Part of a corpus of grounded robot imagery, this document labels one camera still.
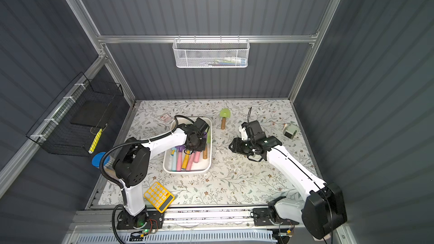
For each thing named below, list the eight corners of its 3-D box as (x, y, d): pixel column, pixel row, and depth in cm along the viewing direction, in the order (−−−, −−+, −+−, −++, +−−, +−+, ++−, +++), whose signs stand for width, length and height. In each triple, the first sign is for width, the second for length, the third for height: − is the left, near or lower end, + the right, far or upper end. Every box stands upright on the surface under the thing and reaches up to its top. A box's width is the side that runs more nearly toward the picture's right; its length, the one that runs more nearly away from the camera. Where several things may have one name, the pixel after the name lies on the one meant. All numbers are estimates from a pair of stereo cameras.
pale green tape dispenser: (281, 135, 104) (283, 129, 100) (288, 125, 109) (291, 120, 104) (290, 141, 101) (293, 136, 97) (298, 131, 106) (301, 125, 102)
